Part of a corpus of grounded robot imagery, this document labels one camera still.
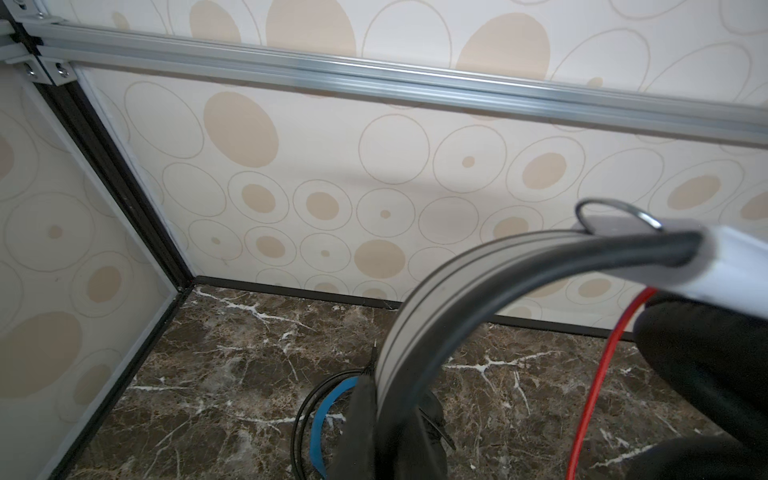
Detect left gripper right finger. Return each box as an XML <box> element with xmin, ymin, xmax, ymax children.
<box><xmin>394</xmin><ymin>392</ymin><xmax>447</xmax><ymax>480</ymax></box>

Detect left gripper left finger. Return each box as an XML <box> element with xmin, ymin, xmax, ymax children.
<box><xmin>327</xmin><ymin>375</ymin><xmax>377</xmax><ymax>480</ymax></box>

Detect black blue headphones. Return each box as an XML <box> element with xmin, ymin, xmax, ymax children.
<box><xmin>289</xmin><ymin>368</ymin><xmax>457</xmax><ymax>480</ymax></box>

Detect red headphone cable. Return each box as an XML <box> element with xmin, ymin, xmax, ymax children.
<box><xmin>565</xmin><ymin>286</ymin><xmax>660</xmax><ymax>480</ymax></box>

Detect white black headphones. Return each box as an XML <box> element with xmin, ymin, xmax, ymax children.
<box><xmin>374</xmin><ymin>198</ymin><xmax>767</xmax><ymax>464</ymax></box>

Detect silver aluminium back rail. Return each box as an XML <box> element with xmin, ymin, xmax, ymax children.
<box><xmin>1</xmin><ymin>17</ymin><xmax>767</xmax><ymax>148</ymax></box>

